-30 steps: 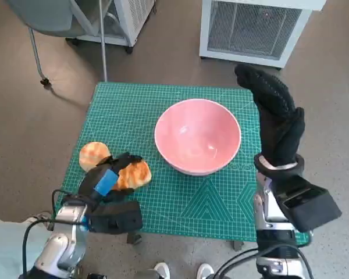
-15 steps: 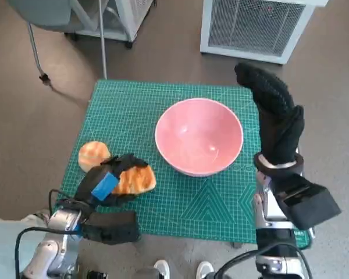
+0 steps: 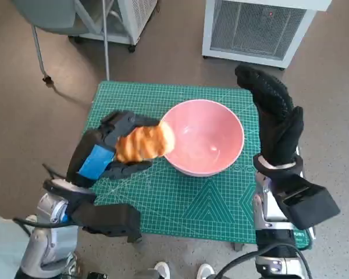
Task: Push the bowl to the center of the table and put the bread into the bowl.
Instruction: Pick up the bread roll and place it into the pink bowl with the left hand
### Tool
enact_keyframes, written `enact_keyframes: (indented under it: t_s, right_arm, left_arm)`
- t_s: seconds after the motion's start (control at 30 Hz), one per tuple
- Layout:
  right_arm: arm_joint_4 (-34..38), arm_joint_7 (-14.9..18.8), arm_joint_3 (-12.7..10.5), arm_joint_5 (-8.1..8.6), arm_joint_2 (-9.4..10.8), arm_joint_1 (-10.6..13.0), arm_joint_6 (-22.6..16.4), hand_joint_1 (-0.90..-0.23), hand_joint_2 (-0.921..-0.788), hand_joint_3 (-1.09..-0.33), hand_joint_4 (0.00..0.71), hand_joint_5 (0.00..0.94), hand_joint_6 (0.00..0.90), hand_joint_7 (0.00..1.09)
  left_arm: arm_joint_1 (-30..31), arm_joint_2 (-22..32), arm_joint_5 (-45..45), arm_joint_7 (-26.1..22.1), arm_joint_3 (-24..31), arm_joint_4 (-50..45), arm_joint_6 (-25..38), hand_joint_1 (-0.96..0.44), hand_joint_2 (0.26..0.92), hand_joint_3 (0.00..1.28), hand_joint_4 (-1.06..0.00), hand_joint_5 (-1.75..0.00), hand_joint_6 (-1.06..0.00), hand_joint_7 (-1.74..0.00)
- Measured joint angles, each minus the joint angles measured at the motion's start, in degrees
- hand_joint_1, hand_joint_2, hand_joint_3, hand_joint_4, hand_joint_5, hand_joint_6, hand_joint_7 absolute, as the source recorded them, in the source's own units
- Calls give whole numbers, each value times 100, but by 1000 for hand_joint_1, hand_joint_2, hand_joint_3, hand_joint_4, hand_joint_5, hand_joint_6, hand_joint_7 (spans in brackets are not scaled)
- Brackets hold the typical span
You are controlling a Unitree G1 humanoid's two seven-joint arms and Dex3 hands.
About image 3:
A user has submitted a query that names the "wide white mesh cabinet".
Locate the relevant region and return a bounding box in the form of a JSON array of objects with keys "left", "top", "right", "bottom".
[{"left": 202, "top": 0, "right": 332, "bottom": 69}]

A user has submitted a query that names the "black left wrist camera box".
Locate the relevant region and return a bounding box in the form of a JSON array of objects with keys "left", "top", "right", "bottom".
[{"left": 72, "top": 203, "right": 143, "bottom": 244}]

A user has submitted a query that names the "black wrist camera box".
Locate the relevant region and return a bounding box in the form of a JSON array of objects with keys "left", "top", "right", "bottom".
[
  {"left": 72, "top": 203, "right": 143, "bottom": 244},
  {"left": 275, "top": 174, "right": 341, "bottom": 230}
]

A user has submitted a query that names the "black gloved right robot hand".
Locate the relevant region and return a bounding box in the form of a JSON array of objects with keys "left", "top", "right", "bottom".
[{"left": 234, "top": 64, "right": 305, "bottom": 169}]

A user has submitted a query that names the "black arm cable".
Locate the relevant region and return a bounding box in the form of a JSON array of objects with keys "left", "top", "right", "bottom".
[
  {"left": 213, "top": 245, "right": 311, "bottom": 279},
  {"left": 13, "top": 216, "right": 62, "bottom": 230}
]

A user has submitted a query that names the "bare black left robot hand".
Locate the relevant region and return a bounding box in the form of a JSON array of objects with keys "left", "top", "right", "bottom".
[{"left": 66, "top": 110, "right": 163, "bottom": 188}]

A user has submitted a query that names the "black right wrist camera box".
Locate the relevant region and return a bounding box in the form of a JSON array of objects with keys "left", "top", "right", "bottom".
[{"left": 275, "top": 174, "right": 341, "bottom": 230}]

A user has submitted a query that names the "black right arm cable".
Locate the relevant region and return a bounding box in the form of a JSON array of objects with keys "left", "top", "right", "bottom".
[{"left": 213, "top": 245, "right": 311, "bottom": 279}]

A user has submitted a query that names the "pink bowl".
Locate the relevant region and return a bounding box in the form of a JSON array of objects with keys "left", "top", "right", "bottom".
[{"left": 159, "top": 99, "right": 245, "bottom": 178}]

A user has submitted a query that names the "grey chair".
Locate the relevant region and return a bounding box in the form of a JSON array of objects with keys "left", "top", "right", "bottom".
[{"left": 11, "top": 0, "right": 91, "bottom": 85}]

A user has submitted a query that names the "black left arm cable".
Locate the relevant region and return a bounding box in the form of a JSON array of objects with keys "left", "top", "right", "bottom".
[{"left": 13, "top": 216, "right": 62, "bottom": 230}]

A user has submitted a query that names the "person's leg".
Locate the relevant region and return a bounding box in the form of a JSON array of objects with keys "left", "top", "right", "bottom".
[{"left": 0, "top": 211, "right": 78, "bottom": 279}]

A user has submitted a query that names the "white shoe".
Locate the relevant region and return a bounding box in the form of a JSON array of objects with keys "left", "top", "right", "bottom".
[
  {"left": 154, "top": 260, "right": 171, "bottom": 279},
  {"left": 197, "top": 262, "right": 215, "bottom": 279}
]

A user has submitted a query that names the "white wheeled mesh cabinet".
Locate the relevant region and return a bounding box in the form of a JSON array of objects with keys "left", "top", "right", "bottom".
[{"left": 69, "top": 0, "right": 159, "bottom": 52}]

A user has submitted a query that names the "green cutting mat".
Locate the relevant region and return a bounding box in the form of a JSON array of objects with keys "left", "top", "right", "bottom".
[{"left": 83, "top": 80, "right": 314, "bottom": 249}]

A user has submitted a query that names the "thin metal pole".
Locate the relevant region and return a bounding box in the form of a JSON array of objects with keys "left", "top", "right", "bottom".
[{"left": 102, "top": 0, "right": 111, "bottom": 82}]

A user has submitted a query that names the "long orange braided bread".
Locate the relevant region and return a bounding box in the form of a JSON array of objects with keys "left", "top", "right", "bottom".
[{"left": 115, "top": 121, "right": 176, "bottom": 163}]

